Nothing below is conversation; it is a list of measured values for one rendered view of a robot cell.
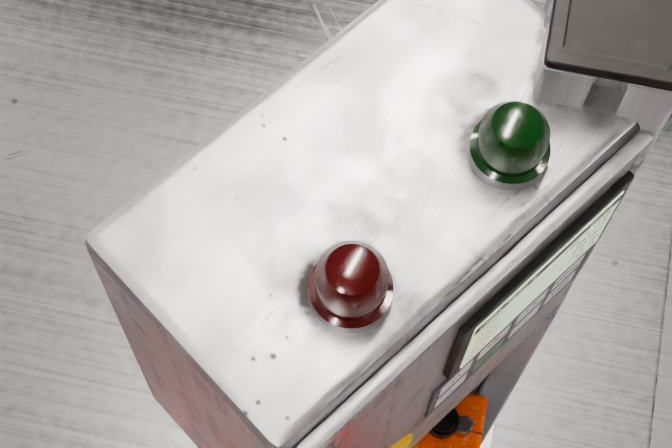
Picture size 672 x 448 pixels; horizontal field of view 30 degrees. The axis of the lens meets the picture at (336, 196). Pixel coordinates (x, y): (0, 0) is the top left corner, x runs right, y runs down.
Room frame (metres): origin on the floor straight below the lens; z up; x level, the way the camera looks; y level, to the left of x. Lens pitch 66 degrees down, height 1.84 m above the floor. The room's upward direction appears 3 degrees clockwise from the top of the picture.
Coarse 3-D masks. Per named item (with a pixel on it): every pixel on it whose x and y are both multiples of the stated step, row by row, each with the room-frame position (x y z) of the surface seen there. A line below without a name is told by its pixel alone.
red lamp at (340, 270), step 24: (336, 264) 0.13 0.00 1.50; (360, 264) 0.13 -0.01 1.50; (384, 264) 0.13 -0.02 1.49; (312, 288) 0.13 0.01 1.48; (336, 288) 0.12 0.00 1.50; (360, 288) 0.12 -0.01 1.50; (384, 288) 0.12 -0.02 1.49; (336, 312) 0.12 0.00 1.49; (360, 312) 0.12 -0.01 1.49; (384, 312) 0.12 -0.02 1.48
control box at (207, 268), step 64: (384, 0) 0.23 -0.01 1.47; (448, 0) 0.23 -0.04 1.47; (512, 0) 0.24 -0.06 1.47; (320, 64) 0.21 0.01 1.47; (384, 64) 0.21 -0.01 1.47; (448, 64) 0.21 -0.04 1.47; (512, 64) 0.21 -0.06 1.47; (256, 128) 0.18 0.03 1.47; (320, 128) 0.18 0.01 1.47; (384, 128) 0.18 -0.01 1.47; (448, 128) 0.19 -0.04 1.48; (576, 128) 0.19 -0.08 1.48; (192, 192) 0.16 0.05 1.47; (256, 192) 0.16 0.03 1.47; (320, 192) 0.16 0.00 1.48; (384, 192) 0.16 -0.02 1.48; (448, 192) 0.16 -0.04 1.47; (512, 192) 0.16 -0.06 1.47; (576, 192) 0.17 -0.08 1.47; (128, 256) 0.14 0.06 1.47; (192, 256) 0.14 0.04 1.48; (256, 256) 0.14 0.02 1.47; (320, 256) 0.14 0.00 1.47; (384, 256) 0.14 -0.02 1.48; (448, 256) 0.14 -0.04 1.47; (512, 256) 0.14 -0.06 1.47; (128, 320) 0.13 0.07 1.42; (192, 320) 0.12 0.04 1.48; (256, 320) 0.12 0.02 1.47; (384, 320) 0.12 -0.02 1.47; (448, 320) 0.12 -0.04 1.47; (192, 384) 0.11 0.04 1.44; (256, 384) 0.10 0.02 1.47; (320, 384) 0.10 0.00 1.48; (384, 384) 0.10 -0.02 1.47
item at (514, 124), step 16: (496, 112) 0.18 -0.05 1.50; (512, 112) 0.18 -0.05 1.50; (528, 112) 0.18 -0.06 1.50; (480, 128) 0.18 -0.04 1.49; (496, 128) 0.18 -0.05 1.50; (512, 128) 0.18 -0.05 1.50; (528, 128) 0.18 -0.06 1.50; (544, 128) 0.18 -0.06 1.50; (480, 144) 0.17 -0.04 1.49; (496, 144) 0.17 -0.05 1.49; (512, 144) 0.17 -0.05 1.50; (528, 144) 0.17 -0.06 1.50; (544, 144) 0.17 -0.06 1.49; (480, 160) 0.17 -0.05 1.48; (496, 160) 0.17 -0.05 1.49; (512, 160) 0.17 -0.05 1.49; (528, 160) 0.17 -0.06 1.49; (544, 160) 0.17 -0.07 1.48; (480, 176) 0.17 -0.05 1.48; (496, 176) 0.17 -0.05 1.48; (512, 176) 0.17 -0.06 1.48; (528, 176) 0.17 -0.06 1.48
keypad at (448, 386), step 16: (576, 272) 0.18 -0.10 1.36; (560, 288) 0.18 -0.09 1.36; (544, 304) 0.17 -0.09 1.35; (512, 320) 0.15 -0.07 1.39; (528, 320) 0.16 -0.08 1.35; (496, 336) 0.14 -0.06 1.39; (512, 336) 0.16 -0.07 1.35; (480, 352) 0.14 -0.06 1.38; (464, 368) 0.13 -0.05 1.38; (448, 384) 0.13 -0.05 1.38; (432, 400) 0.12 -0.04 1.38
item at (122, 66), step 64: (0, 0) 0.63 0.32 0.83; (64, 0) 0.63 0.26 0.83; (128, 0) 0.63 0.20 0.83; (192, 0) 0.64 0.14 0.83; (256, 0) 0.64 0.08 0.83; (320, 0) 0.64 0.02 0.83; (0, 64) 0.56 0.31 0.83; (64, 64) 0.56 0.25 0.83; (128, 64) 0.56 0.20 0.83; (192, 64) 0.57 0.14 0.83; (256, 64) 0.57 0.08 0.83; (0, 128) 0.49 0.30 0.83; (64, 128) 0.49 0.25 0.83; (128, 128) 0.50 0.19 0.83; (192, 128) 0.50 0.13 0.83; (0, 192) 0.43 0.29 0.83; (64, 192) 0.43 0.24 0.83; (128, 192) 0.44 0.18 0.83; (640, 192) 0.46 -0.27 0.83; (0, 256) 0.37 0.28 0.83; (64, 256) 0.37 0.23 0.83; (640, 256) 0.40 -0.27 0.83; (0, 320) 0.31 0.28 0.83; (64, 320) 0.32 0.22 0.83; (576, 320) 0.34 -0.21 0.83; (640, 320) 0.34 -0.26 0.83; (0, 384) 0.26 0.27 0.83; (64, 384) 0.26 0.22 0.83; (128, 384) 0.26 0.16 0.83; (576, 384) 0.28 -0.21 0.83; (640, 384) 0.28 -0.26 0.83
